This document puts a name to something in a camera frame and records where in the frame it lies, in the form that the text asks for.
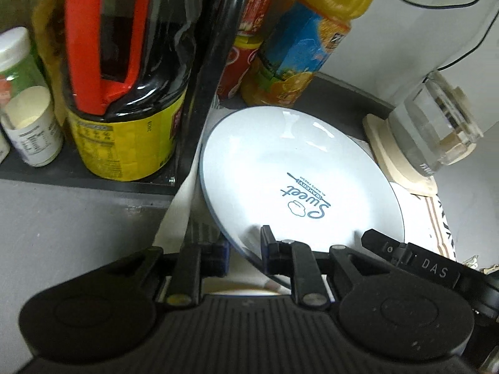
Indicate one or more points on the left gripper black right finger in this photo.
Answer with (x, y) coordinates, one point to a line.
(312, 274)

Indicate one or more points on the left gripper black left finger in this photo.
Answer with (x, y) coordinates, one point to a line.
(190, 266)

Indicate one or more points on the white plate sweet print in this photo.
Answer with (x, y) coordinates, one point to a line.
(305, 179)

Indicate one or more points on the patterned table cloth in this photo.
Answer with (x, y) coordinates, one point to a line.
(188, 219)

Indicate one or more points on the cream kettle base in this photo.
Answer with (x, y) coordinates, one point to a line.
(392, 161)

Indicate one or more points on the white seasoning jar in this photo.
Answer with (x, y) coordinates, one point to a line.
(27, 114)

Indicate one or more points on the orange juice bottle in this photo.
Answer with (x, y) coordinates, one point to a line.
(300, 43)

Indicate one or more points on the black metal shelf rack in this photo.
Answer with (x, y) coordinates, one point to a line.
(214, 32)

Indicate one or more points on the red cola can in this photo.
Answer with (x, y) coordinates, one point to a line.
(244, 49)

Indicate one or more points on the glass kettle with cream handle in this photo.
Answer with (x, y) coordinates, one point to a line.
(434, 126)

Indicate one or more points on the soy sauce bottle red handle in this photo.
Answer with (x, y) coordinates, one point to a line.
(119, 72)

